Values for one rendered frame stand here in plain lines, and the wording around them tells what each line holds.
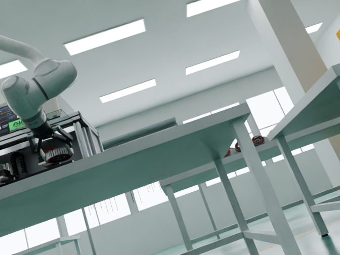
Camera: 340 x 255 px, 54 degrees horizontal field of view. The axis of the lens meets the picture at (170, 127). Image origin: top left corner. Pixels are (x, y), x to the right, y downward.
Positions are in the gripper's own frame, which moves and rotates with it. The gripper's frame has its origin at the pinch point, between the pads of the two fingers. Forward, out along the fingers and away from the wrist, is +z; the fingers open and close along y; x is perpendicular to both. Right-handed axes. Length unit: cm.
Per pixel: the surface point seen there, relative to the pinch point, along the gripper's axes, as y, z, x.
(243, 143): 78, 6, -24
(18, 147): -26.8, 12.0, 28.8
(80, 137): 5.8, 15.0, 23.5
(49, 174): -2.4, -3.8, -14.3
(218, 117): 71, -4, -14
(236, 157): 101, 114, 54
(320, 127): 175, 114, 54
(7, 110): -30, 3, 52
